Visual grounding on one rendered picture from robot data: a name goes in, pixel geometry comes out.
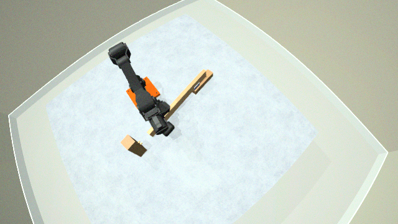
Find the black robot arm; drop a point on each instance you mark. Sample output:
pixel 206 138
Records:
pixel 120 56

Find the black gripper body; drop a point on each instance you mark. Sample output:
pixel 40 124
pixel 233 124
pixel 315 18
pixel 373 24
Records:
pixel 171 128

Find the long wooden rail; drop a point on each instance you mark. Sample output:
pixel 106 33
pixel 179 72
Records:
pixel 182 97

